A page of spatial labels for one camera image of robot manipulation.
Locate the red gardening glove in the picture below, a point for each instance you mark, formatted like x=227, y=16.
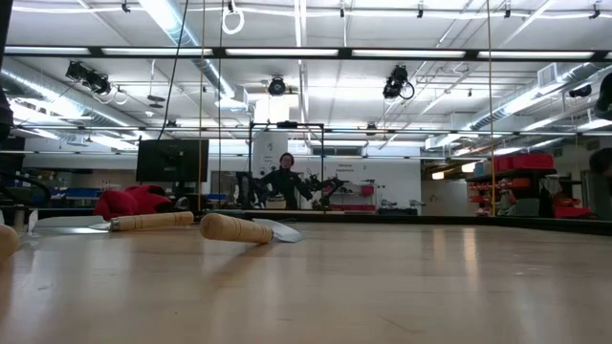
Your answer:
x=124, y=203

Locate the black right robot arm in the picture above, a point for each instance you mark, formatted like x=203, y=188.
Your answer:
x=606, y=102

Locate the black background robot arm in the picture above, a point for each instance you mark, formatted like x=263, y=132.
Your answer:
x=320, y=186
x=248, y=191

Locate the person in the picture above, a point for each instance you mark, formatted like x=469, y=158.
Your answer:
x=602, y=160
x=286, y=186

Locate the red storage bins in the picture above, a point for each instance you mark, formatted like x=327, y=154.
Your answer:
x=523, y=162
x=367, y=190

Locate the black monitor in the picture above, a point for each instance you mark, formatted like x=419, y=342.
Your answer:
x=172, y=160

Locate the black storage shelf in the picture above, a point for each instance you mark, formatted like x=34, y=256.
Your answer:
x=511, y=173

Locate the blue storage bin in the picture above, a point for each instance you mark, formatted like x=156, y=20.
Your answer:
x=83, y=193

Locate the black background frame stand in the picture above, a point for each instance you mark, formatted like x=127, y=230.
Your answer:
x=287, y=124

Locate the black ceiling camera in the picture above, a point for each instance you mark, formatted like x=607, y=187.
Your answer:
x=394, y=83
x=91, y=79
x=276, y=87

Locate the black overhead frame bar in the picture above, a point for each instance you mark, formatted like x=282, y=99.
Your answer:
x=344, y=53

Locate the black aluminium table frame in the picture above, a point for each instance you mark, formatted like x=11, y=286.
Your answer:
x=430, y=221

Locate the silver ventilation duct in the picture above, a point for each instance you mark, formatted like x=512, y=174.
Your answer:
x=526, y=102
x=48, y=94
x=191, y=43

